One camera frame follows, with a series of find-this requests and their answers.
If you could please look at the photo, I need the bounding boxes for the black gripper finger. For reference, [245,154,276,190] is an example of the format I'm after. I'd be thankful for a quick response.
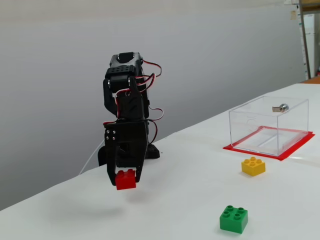
[135,143,148,183]
[104,124,119,186]

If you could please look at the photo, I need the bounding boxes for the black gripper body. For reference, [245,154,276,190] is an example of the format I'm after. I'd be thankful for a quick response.
[116,120,148,146]

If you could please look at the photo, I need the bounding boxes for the red lego brick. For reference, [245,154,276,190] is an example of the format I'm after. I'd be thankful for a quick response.
[115,169,137,191]

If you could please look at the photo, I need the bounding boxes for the green lego brick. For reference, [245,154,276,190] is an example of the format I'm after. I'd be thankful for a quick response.
[219,205,249,235]

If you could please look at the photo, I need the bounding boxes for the yellow lego brick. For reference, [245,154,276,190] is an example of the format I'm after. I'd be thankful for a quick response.
[241,156,266,177]

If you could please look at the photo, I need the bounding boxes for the silver metal box lock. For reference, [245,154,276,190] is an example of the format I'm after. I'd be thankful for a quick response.
[271,103,290,113]

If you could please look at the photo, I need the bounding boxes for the transparent plastic box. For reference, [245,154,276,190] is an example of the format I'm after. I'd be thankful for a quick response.
[228,96,310,157]

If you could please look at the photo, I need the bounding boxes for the black table clamp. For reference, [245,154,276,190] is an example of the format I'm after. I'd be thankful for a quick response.
[97,146,109,168]

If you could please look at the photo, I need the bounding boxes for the orange wooden surface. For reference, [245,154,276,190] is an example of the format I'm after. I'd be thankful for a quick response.
[301,76,320,85]

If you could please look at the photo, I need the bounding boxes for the white refrigerator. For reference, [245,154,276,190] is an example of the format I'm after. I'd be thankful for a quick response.
[302,13,316,78]

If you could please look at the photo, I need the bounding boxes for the white cable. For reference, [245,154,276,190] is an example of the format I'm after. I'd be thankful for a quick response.
[79,139,105,176]

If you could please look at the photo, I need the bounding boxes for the red base plate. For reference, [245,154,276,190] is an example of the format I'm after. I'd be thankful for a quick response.
[222,125,316,162]

